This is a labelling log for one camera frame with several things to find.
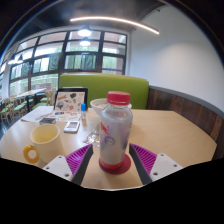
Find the clear bottle with red cap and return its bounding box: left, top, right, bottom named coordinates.
left=98, top=90, right=134, bottom=171

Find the small dark box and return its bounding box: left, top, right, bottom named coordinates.
left=38, top=117, right=57, bottom=126

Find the wooden dining table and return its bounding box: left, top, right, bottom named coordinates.
left=15, top=88, right=46, bottom=111

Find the clear plastic wrapper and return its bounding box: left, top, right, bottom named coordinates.
left=82, top=130, right=102, bottom=148

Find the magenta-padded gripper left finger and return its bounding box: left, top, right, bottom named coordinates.
left=42, top=143, right=94, bottom=186

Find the group of green-seated wooden chairs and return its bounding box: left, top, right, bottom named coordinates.
left=0, top=88, right=56, bottom=126

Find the group of pendant ceiling lamps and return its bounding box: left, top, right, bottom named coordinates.
left=8, top=26, right=93, bottom=66

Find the white bowl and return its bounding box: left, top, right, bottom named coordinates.
left=89, top=97, right=133, bottom=118

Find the long curved ceiling light strip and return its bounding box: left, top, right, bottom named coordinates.
left=69, top=15, right=160, bottom=35

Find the white paper sheet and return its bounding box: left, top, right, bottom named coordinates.
left=20, top=105, right=54, bottom=124

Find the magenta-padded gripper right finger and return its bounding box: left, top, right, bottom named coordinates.
left=128, top=143, right=184, bottom=186

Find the small blue-capped white tube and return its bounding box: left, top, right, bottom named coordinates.
left=80, top=103, right=87, bottom=121

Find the white phone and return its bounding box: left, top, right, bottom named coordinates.
left=63, top=120, right=81, bottom=134

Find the flat round red coaster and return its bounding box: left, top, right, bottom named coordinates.
left=98, top=153, right=132, bottom=175

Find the black tablet with sticker picture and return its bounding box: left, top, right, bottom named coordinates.
left=53, top=87, right=89, bottom=113

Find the cream mug with yellow handle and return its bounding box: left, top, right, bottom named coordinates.
left=22, top=123, right=66, bottom=165

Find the printed sticker sheet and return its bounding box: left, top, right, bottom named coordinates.
left=49, top=110, right=82, bottom=123

